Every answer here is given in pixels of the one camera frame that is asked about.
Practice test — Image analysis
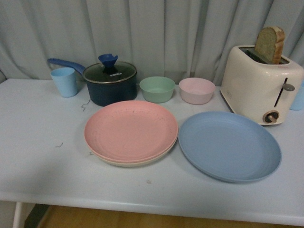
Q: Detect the glass lid with blue knob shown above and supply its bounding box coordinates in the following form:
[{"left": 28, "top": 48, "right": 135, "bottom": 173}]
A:
[{"left": 83, "top": 54, "right": 137, "bottom": 84}]

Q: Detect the bread slice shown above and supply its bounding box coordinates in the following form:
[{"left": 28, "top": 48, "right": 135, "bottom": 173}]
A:
[{"left": 255, "top": 26, "right": 285, "bottom": 64}]

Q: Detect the light blue cup at right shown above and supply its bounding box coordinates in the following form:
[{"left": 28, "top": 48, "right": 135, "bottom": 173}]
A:
[{"left": 290, "top": 82, "right": 304, "bottom": 111}]

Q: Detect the pink plate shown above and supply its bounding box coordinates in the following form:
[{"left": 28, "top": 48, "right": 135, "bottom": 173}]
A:
[{"left": 84, "top": 101, "right": 179, "bottom": 162}]

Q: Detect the beige plate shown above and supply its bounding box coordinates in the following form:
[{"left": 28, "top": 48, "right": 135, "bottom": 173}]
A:
[{"left": 86, "top": 137, "right": 178, "bottom": 167}]

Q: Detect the white table leg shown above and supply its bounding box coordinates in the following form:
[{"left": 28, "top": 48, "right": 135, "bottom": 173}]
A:
[{"left": 12, "top": 202, "right": 26, "bottom": 228}]

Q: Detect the blue plate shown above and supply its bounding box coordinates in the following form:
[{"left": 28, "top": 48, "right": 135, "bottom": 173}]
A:
[{"left": 178, "top": 112, "right": 282, "bottom": 183}]

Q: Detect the dark blue saucepan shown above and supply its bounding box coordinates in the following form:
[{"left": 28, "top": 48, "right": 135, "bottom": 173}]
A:
[{"left": 48, "top": 58, "right": 137, "bottom": 107}]

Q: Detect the grey curtain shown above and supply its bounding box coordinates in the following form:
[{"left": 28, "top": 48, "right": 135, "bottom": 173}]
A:
[{"left": 0, "top": 0, "right": 304, "bottom": 85}]

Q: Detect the pink bowl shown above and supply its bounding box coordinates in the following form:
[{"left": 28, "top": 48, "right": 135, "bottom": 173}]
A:
[{"left": 179, "top": 77, "right": 216, "bottom": 105}]

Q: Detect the cream toaster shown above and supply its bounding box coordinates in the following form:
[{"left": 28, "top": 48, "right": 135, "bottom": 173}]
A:
[{"left": 219, "top": 45, "right": 304, "bottom": 126}]

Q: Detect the green bowl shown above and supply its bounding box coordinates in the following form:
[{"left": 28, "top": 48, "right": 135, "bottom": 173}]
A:
[{"left": 139, "top": 76, "right": 175, "bottom": 103}]

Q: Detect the light blue cup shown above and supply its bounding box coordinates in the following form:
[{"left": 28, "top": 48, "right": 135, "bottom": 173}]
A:
[
  {"left": 290, "top": 82, "right": 304, "bottom": 111},
  {"left": 50, "top": 67, "right": 78, "bottom": 98}
]

